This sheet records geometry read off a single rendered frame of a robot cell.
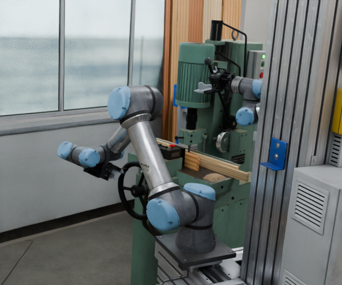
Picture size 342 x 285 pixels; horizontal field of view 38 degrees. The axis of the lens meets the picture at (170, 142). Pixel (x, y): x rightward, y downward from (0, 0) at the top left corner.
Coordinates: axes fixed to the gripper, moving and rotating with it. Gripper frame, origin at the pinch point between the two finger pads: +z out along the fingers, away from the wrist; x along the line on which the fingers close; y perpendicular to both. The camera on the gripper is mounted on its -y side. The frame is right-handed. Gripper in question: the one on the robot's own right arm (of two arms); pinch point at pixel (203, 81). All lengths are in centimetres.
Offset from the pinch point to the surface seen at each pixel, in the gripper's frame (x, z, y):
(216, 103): -6.5, 5.3, -20.1
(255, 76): -29.3, -4.7, -18.6
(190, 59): -4.8, 8.5, 8.2
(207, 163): 19.0, -1.9, -36.9
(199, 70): -4.5, 5.1, 2.2
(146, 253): 64, 22, -72
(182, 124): -29, 75, -75
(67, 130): 18, 144, -58
